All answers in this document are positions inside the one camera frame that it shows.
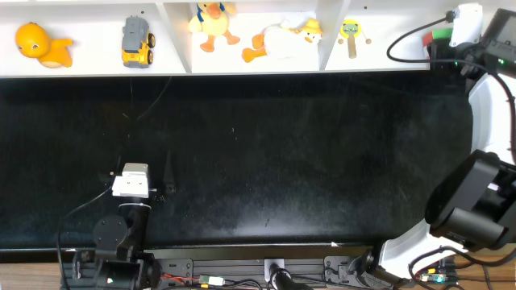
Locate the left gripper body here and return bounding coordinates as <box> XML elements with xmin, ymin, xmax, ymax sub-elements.
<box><xmin>148</xmin><ymin>186</ymin><xmax>167</xmax><ymax>203</ymax></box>

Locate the grey and yellow toy truck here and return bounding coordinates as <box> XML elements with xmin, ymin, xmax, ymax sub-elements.
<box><xmin>121</xmin><ymin>14</ymin><xmax>157</xmax><ymax>69</ymax></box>

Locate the yellow rubber duck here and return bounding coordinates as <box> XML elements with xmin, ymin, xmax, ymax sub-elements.
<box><xmin>15</xmin><ymin>21</ymin><xmax>75</xmax><ymax>69</ymax></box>

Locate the yellow rattle drum toy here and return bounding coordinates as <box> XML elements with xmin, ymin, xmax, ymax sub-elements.
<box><xmin>337</xmin><ymin>19</ymin><xmax>373</xmax><ymax>60</ymax></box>

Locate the many-coloured puzzle cube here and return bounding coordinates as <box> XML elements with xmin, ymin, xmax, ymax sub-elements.
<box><xmin>422</xmin><ymin>27</ymin><xmax>454</xmax><ymax>48</ymax></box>

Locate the white shelf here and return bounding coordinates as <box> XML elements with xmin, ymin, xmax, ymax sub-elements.
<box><xmin>0</xmin><ymin>0</ymin><xmax>516</xmax><ymax>79</ymax></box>

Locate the yellow plush duck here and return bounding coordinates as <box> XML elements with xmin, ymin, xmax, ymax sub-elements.
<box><xmin>187</xmin><ymin>1</ymin><xmax>242</xmax><ymax>54</ymax></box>

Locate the white plush duck with hat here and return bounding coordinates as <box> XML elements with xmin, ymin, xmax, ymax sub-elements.
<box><xmin>240</xmin><ymin>18</ymin><xmax>324</xmax><ymax>64</ymax></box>

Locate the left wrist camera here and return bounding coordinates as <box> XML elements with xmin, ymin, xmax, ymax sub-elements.
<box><xmin>111</xmin><ymin>162</ymin><xmax>151</xmax><ymax>200</ymax></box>

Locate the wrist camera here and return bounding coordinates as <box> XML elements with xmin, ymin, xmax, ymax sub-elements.
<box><xmin>447</xmin><ymin>2</ymin><xmax>485</xmax><ymax>49</ymax></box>
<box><xmin>111</xmin><ymin>162</ymin><xmax>151</xmax><ymax>200</ymax></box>

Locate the mounting rail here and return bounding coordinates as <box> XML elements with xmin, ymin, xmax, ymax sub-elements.
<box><xmin>60</xmin><ymin>242</ymin><xmax>491</xmax><ymax>290</ymax></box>

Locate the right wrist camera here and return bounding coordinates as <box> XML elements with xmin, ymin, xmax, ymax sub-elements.
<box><xmin>447</xmin><ymin>2</ymin><xmax>485</xmax><ymax>49</ymax></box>

